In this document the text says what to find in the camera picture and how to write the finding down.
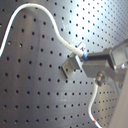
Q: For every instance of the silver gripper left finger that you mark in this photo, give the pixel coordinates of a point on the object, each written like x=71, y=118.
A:
x=71, y=64

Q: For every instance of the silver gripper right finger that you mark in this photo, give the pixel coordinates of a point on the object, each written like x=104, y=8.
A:
x=82, y=47

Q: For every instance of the silver round connector nut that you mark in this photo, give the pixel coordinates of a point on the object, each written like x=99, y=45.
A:
x=100, y=78

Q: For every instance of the thin white wire red mark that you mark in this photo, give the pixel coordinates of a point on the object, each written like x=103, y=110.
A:
x=94, y=94

